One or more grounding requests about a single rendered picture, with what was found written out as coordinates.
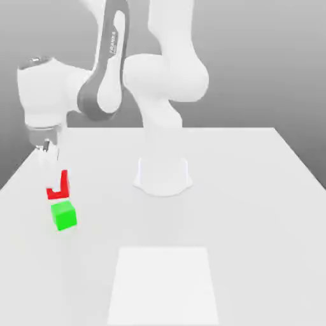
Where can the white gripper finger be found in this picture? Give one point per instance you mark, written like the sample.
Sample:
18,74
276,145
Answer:
54,182

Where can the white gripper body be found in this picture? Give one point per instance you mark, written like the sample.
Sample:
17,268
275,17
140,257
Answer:
52,163

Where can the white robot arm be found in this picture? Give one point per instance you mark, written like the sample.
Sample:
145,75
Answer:
165,84

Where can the small green cube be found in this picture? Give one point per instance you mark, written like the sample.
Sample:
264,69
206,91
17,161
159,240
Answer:
63,216

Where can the small red cube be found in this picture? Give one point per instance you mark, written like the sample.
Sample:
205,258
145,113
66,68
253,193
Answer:
65,184

